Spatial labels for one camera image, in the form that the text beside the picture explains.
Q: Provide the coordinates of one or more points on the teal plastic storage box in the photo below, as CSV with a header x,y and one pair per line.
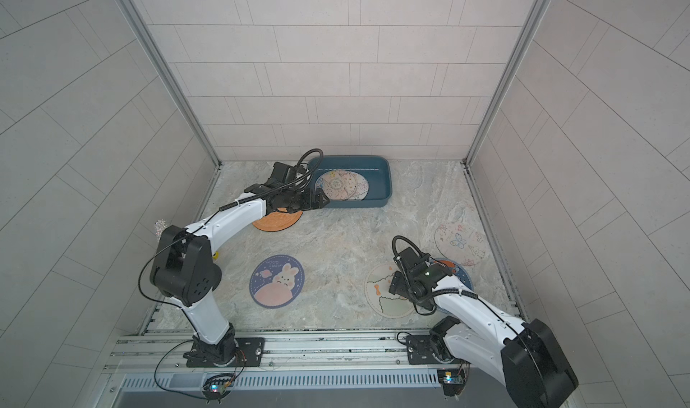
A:
x,y
374,168

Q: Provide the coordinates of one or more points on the cream alpaca coaster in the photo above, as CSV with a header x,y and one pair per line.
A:
x,y
376,289

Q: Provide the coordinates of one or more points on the glitter silver cylinder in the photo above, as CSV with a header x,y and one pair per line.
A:
x,y
160,226

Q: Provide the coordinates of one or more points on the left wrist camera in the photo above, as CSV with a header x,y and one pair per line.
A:
x,y
282,174

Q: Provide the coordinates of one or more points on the blue toast bear coaster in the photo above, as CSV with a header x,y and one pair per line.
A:
x,y
459,272

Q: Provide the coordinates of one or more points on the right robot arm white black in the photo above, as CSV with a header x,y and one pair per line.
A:
x,y
524,357

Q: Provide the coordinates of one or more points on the pink unicorn coaster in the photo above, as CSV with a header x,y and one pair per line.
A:
x,y
362,188

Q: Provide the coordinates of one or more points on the pink tulip flower coaster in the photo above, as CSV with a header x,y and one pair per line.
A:
x,y
338,185

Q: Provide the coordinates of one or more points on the navy bunny planet coaster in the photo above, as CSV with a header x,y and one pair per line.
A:
x,y
277,281

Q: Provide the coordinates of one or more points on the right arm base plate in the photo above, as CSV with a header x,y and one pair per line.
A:
x,y
419,351

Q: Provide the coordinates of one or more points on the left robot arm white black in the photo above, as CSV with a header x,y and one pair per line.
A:
x,y
184,271

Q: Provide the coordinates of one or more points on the aluminium frame rail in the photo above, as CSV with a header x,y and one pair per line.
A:
x,y
290,361

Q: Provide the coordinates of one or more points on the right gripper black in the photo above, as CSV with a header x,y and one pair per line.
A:
x,y
397,283

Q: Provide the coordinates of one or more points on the controller board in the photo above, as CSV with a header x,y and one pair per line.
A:
x,y
216,388
452,382

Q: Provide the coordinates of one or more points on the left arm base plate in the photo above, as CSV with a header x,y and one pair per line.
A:
x,y
231,353

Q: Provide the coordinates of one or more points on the orange round coaster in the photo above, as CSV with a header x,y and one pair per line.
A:
x,y
278,220

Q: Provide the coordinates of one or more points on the left controller board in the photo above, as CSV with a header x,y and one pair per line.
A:
x,y
216,388

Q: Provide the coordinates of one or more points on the right controller board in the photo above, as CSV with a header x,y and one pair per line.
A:
x,y
452,382

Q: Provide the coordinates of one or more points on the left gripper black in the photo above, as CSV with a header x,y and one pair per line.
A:
x,y
309,204

